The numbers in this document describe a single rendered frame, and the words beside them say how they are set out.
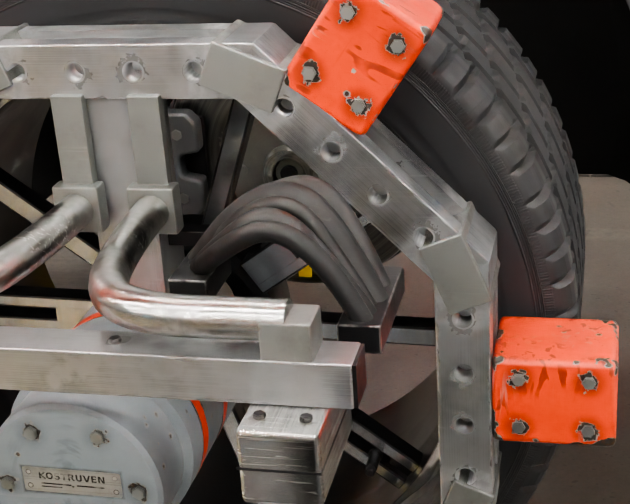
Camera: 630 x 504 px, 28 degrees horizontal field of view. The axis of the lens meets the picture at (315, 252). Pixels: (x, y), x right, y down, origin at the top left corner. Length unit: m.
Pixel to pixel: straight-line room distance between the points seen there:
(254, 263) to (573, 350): 0.28
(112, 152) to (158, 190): 0.05
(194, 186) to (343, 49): 0.64
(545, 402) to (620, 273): 2.27
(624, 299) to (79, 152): 2.26
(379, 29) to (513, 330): 0.26
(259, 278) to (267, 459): 0.34
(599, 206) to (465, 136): 2.68
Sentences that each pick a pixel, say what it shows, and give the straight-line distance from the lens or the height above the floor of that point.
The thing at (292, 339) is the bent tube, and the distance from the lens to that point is 0.72.
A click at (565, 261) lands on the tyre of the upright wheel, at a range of 0.99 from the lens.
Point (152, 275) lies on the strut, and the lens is 0.96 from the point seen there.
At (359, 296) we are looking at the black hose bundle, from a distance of 0.77.
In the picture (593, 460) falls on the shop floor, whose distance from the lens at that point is 2.45.
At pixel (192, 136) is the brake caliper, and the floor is 0.89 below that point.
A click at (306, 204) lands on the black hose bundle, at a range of 0.79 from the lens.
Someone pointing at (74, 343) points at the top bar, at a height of 0.98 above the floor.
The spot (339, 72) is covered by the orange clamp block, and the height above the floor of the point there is 1.10.
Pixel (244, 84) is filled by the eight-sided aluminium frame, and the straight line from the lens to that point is 0.87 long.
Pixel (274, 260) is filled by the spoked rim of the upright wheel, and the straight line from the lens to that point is 1.03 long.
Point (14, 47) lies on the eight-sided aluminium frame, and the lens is 0.93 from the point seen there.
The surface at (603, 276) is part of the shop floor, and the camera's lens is 3.18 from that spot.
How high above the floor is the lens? 1.32
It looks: 23 degrees down
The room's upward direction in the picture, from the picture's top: 4 degrees counter-clockwise
